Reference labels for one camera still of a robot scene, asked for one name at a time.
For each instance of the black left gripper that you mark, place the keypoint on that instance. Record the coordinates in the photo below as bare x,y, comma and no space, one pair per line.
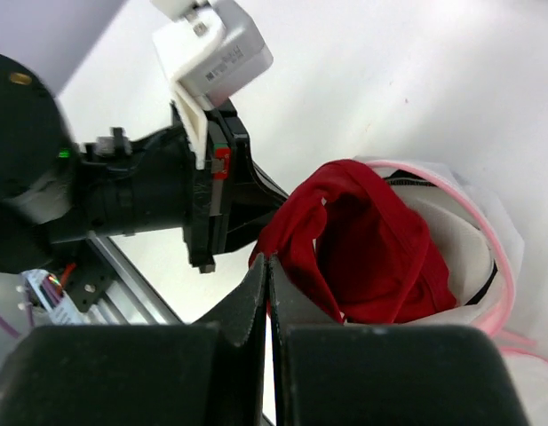
229,202

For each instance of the red bra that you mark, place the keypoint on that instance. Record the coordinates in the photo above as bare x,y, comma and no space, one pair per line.
350,244

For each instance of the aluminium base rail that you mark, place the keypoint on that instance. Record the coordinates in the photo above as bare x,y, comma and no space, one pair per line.
129,299

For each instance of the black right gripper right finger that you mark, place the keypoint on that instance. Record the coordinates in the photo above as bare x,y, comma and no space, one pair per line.
329,374

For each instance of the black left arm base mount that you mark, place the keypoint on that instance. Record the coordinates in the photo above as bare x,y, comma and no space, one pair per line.
85,278

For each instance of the white mesh laundry bag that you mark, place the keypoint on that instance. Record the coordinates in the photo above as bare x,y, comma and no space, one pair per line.
477,239

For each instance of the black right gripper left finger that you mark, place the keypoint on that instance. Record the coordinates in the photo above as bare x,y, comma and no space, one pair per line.
207,373

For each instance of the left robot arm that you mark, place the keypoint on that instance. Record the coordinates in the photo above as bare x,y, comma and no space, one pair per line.
53,191

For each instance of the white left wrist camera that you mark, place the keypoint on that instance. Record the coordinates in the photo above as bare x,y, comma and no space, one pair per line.
208,51

